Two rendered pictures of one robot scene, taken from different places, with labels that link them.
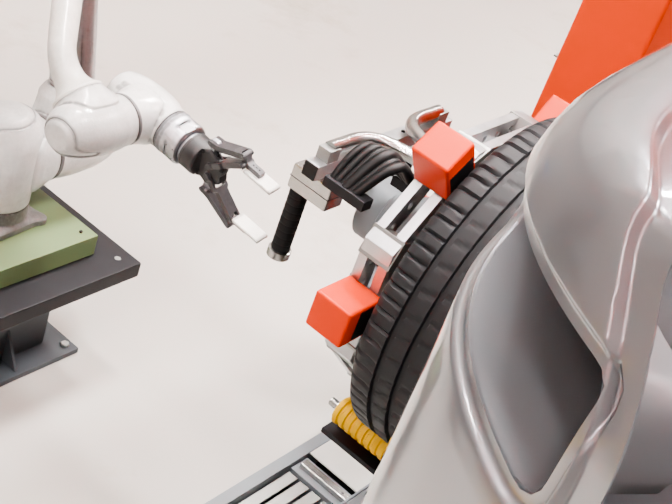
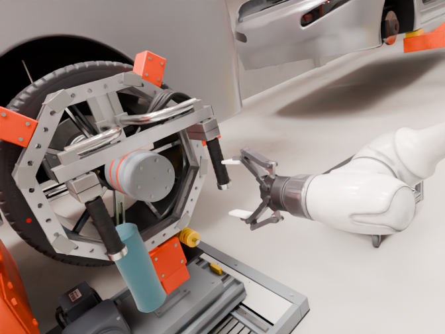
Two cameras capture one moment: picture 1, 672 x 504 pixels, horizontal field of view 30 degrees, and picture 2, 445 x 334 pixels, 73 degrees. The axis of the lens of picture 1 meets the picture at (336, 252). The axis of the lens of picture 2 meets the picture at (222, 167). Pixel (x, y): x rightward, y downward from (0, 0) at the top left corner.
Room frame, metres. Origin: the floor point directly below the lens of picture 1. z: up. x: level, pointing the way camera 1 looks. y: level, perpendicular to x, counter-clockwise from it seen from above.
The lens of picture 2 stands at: (2.63, 0.46, 1.12)
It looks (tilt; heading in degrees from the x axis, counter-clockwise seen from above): 21 degrees down; 206
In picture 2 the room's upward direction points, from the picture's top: 16 degrees counter-clockwise
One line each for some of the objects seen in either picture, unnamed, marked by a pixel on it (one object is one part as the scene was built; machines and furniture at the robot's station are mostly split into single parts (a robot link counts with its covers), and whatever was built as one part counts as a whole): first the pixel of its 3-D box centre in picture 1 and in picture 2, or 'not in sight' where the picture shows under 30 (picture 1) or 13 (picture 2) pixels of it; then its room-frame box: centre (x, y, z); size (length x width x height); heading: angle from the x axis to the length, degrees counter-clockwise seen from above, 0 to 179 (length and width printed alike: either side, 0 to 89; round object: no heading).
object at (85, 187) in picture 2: not in sight; (82, 183); (2.21, -0.09, 0.93); 0.09 x 0.05 x 0.05; 62
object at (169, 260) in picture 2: not in sight; (160, 259); (1.94, -0.22, 0.48); 0.16 x 0.12 x 0.17; 62
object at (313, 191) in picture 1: (317, 183); (202, 128); (1.91, 0.07, 0.93); 0.09 x 0.05 x 0.05; 62
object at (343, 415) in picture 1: (389, 447); (176, 230); (1.81, -0.22, 0.51); 0.29 x 0.06 x 0.06; 62
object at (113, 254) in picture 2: not in sight; (104, 226); (2.22, -0.06, 0.83); 0.04 x 0.04 x 0.16
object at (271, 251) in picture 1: (289, 220); (218, 162); (1.92, 0.10, 0.83); 0.04 x 0.04 x 0.16
